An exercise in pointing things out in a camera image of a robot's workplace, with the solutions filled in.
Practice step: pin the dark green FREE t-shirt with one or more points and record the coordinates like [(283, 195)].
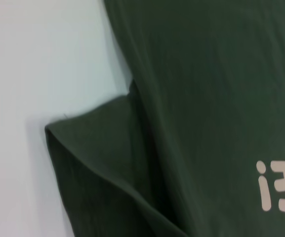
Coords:
[(194, 111)]

